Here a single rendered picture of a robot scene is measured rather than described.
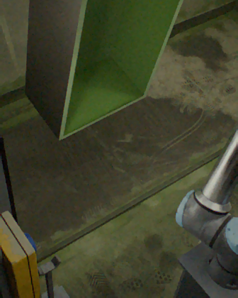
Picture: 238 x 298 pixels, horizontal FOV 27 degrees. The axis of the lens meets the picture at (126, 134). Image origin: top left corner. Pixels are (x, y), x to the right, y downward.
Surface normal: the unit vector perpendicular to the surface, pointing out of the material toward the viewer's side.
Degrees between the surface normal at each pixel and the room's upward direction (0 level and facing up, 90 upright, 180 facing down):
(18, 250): 0
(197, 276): 0
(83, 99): 12
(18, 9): 57
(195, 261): 0
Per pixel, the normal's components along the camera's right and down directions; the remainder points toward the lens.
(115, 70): 0.20, -0.53
